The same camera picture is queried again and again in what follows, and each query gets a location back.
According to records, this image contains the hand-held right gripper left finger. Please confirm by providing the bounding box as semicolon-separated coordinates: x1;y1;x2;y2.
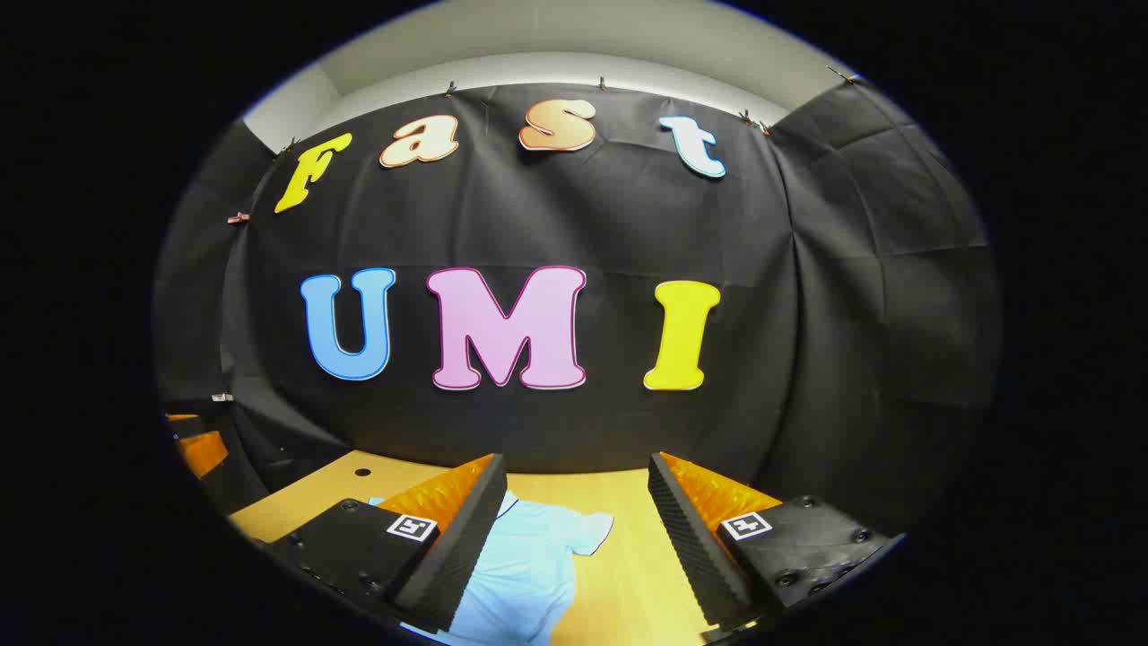
265;453;509;634

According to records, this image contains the light blue T-shirt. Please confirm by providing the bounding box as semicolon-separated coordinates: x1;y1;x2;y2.
368;491;616;646

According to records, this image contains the black backdrop cloth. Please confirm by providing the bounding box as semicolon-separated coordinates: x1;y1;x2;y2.
152;79;1004;539

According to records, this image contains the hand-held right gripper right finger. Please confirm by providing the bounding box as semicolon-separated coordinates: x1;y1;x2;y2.
648;451;898;629

